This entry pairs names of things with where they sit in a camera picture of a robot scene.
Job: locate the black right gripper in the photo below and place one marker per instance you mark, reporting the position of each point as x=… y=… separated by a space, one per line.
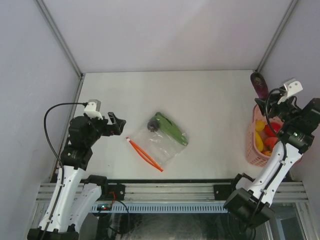
x=269 y=106

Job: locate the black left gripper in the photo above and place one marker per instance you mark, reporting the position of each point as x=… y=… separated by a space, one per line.
x=115 y=128

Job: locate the red fake apple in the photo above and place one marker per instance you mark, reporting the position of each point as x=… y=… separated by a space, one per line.
x=271 y=129

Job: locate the purple fake eggplant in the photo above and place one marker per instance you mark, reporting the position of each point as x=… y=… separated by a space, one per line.
x=259 y=85

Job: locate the orange fake peach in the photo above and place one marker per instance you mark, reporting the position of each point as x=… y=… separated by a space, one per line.
x=270 y=142

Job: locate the dark round fake fruit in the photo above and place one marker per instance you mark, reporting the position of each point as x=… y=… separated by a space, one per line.
x=153 y=125

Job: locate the yellow fake banana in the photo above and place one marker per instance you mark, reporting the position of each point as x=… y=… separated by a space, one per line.
x=259 y=142

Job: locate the clear zip top bag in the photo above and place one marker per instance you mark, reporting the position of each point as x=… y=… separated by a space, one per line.
x=156 y=148

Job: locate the wrinkled yellow fake fruit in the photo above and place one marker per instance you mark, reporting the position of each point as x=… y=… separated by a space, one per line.
x=259 y=125

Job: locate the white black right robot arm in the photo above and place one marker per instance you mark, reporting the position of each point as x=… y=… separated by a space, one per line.
x=251 y=199

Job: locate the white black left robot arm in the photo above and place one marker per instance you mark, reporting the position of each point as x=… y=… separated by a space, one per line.
x=66 y=213

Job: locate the green fake leafy vegetable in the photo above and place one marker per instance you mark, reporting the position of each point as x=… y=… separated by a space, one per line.
x=170 y=128

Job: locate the pink plastic basket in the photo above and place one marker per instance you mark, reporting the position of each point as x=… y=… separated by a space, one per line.
x=253 y=156

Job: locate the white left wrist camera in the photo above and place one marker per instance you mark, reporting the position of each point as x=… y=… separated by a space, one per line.
x=92 y=109

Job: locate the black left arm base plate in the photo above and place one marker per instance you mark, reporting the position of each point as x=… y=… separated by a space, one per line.
x=116 y=191

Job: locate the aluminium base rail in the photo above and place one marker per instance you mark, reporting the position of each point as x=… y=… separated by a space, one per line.
x=287 y=192

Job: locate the perforated grey cable duct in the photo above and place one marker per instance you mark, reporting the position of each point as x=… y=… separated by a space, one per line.
x=160 y=208

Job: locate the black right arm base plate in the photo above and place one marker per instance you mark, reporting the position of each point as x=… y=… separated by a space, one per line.
x=222 y=191

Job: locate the aluminium corner frame post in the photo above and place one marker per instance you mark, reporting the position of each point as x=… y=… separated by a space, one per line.
x=293 y=4

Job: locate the left aluminium corner post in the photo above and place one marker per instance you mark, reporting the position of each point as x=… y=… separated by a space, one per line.
x=48 y=18

